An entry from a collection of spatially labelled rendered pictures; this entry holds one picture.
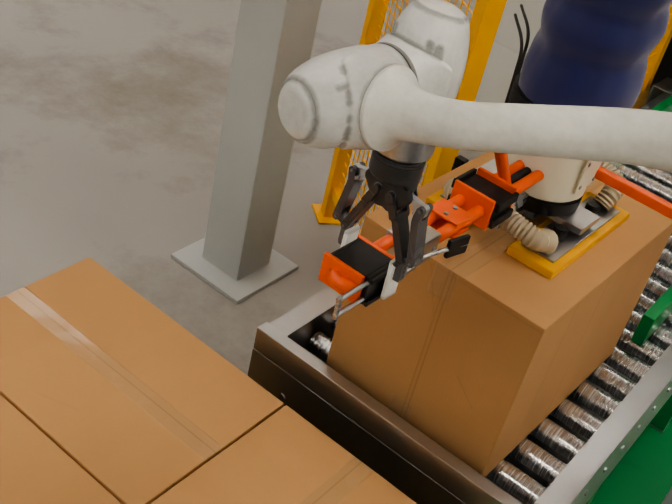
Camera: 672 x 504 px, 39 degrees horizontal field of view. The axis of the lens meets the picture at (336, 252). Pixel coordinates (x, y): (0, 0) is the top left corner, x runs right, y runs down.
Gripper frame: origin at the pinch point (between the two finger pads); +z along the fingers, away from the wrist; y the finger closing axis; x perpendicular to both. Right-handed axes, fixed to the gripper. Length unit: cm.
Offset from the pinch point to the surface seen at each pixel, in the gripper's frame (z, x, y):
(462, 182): -2.4, -29.8, 3.8
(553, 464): 53, -45, -28
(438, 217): 0.3, -21.0, 1.7
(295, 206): 108, -136, 115
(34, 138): 108, -84, 200
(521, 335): 17.0, -28.2, -16.7
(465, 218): -1.0, -23.0, -2.0
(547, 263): 11.5, -43.4, -11.1
